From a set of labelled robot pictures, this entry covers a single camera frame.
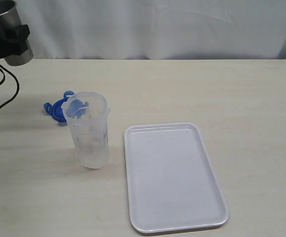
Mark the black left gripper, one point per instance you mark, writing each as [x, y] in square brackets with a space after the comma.
[13, 40]

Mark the stainless steel cup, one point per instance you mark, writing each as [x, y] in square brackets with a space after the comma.
[10, 18]

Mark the blue plastic lid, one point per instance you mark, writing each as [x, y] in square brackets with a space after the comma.
[56, 109]

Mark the clear tall plastic container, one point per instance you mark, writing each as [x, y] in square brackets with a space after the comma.
[86, 115]

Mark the white rectangular plastic tray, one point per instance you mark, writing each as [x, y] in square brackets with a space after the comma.
[171, 183]

